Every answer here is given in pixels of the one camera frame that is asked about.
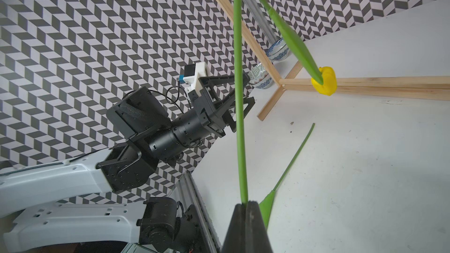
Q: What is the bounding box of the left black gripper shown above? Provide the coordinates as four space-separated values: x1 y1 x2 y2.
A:
191 71 256 138

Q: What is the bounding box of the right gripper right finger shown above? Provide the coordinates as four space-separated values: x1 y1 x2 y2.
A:
246 201 273 253

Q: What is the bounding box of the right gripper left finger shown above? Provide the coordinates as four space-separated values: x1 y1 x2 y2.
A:
221 204 247 253

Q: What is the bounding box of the yellow tulip flower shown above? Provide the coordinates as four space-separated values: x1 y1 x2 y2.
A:
259 0 338 96

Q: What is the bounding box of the pink tulip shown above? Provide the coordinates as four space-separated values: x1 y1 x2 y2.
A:
233 0 248 205
259 123 316 230

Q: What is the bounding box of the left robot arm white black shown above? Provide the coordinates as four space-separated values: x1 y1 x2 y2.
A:
1 76 236 253

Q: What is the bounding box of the green patterned ceramic bowl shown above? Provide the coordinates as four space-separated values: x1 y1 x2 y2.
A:
248 63 274 89

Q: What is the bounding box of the blue white ceramic bowl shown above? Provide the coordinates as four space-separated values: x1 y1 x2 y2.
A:
266 38 291 63

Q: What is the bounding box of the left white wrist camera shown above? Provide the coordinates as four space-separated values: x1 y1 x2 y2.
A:
179 62 210 96

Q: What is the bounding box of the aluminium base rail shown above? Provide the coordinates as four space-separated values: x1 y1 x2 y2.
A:
168 172 221 253

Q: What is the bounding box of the wooden clothes rack frame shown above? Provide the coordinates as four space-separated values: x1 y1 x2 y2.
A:
195 0 450 122

